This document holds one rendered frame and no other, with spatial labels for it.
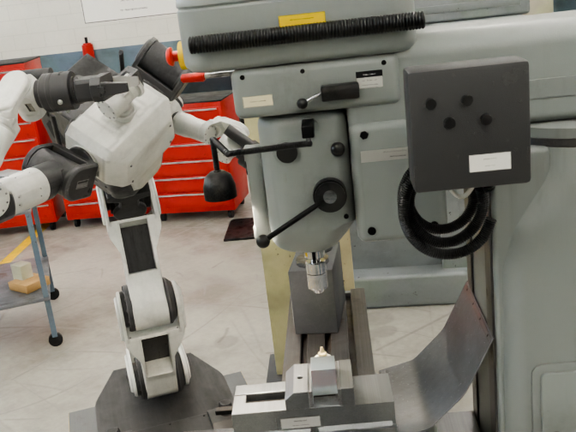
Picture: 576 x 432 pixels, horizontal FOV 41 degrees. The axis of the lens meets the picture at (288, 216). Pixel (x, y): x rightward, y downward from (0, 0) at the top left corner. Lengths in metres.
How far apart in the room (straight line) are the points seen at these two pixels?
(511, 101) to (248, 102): 0.53
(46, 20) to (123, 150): 9.32
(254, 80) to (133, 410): 1.47
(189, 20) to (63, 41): 9.73
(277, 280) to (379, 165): 2.13
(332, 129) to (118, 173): 0.69
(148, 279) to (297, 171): 0.85
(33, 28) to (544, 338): 10.19
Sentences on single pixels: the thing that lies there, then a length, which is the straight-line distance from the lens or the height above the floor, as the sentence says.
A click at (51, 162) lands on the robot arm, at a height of 1.52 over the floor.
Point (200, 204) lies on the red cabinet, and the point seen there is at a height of 0.15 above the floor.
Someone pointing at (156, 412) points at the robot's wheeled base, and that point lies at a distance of 2.68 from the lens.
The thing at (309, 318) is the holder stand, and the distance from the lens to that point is 2.12.
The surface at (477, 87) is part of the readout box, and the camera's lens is 1.33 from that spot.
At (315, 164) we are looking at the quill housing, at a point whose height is 1.52.
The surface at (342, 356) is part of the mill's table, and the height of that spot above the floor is 0.96.
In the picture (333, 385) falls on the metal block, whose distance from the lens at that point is 1.68.
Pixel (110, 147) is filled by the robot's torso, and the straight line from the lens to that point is 2.02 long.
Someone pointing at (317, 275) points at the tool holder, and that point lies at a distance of 1.77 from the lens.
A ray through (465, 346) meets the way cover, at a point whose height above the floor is 1.04.
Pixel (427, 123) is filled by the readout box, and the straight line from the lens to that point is 1.33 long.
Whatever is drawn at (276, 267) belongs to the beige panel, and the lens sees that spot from 3.64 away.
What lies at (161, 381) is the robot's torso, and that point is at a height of 0.69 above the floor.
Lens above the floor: 1.90
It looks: 17 degrees down
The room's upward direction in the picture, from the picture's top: 7 degrees counter-clockwise
